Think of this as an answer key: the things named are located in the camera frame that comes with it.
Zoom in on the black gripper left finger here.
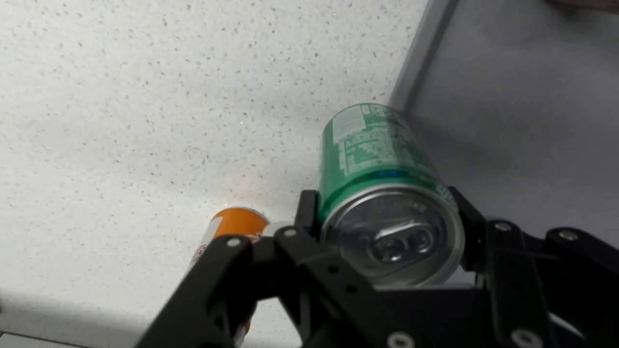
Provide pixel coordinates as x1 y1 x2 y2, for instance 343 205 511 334
134 189 389 348

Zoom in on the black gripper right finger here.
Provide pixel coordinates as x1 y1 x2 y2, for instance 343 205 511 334
449 185 619 348

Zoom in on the green soda can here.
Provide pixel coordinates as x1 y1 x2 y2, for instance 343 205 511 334
316 102 469 290

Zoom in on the grey plastic tray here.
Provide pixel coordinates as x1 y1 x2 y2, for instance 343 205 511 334
389 0 619 292

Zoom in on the orange soda can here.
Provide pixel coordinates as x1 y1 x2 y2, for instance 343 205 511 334
192 205 271 259

